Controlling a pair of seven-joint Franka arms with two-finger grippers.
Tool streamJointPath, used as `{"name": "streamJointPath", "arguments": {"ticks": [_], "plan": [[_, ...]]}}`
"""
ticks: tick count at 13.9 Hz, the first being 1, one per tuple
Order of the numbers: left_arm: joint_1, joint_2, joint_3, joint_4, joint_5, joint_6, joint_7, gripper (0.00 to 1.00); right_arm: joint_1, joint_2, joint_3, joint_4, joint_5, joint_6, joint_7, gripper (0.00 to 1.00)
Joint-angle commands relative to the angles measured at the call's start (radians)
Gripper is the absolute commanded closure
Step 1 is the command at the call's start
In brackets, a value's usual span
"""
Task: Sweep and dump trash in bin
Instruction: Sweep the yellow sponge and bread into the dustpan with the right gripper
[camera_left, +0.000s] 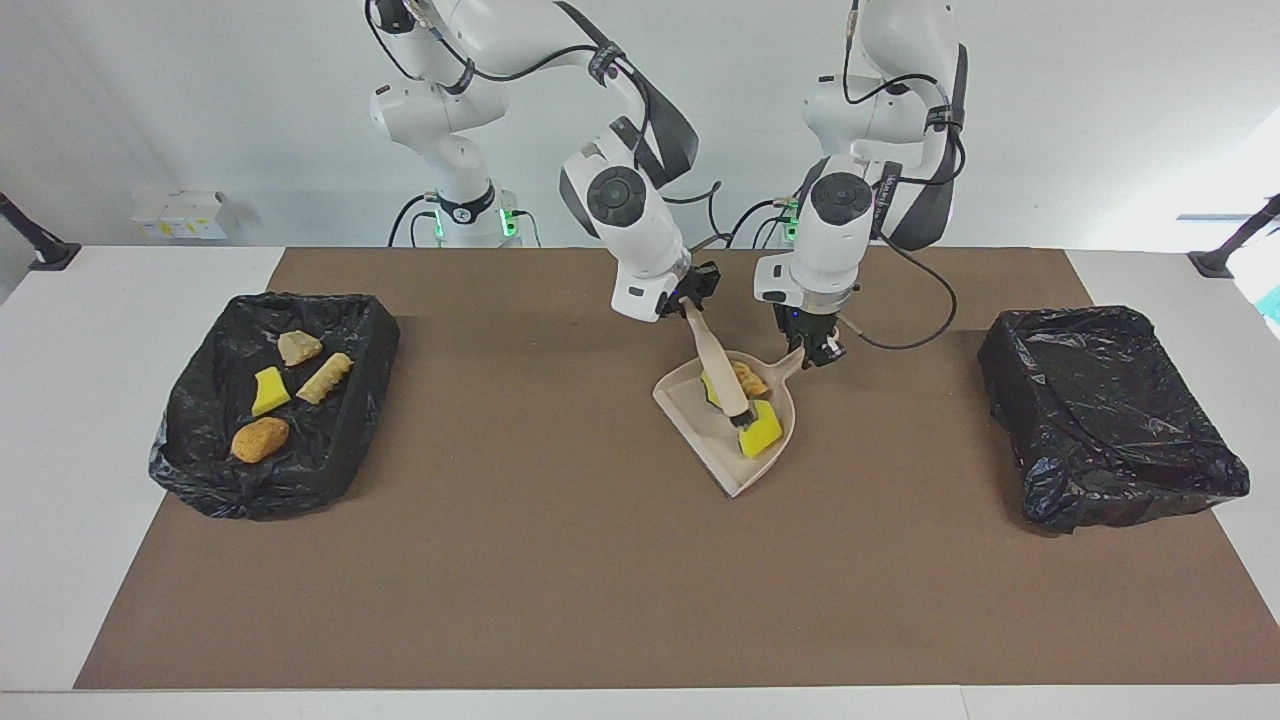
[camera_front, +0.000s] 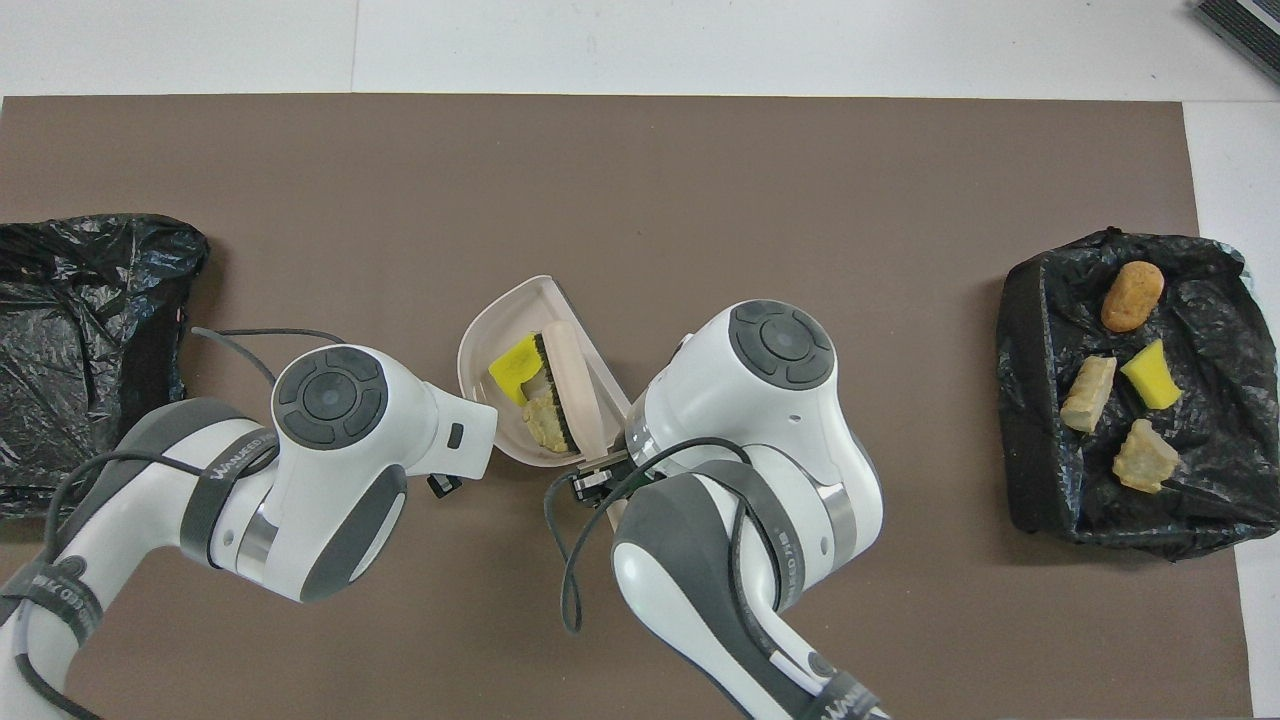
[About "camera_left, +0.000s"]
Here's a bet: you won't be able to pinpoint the beige hand brush black bristles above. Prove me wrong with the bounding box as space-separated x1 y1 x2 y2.
682 303 763 433

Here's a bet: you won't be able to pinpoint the notched yellow sponge piece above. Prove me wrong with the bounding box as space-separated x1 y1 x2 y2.
737 399 785 460

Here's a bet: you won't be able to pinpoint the beige plastic dustpan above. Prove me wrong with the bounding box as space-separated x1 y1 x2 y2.
651 346 807 499

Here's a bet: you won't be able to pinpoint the striped orange bread piece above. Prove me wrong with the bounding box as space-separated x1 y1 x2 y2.
295 351 356 407

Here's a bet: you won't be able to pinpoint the pale cracker chunk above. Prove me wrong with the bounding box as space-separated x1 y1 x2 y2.
276 330 325 368

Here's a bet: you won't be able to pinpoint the brown bread roll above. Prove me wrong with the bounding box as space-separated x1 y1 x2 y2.
230 416 292 465

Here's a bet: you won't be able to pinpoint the black bag lined bin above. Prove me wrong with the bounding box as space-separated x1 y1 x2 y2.
977 305 1252 535
148 291 402 522

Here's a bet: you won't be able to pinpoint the brown table mat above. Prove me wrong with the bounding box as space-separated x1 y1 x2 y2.
75 247 1280 691

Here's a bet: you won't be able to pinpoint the black base power cable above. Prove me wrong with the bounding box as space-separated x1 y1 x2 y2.
388 193 441 248
723 195 801 249

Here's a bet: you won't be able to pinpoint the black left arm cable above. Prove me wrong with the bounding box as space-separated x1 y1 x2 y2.
840 0 969 352

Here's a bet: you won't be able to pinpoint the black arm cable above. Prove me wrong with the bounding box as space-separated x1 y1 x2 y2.
840 0 969 352
363 0 726 256

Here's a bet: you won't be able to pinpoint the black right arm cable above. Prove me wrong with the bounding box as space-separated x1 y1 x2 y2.
363 0 726 256

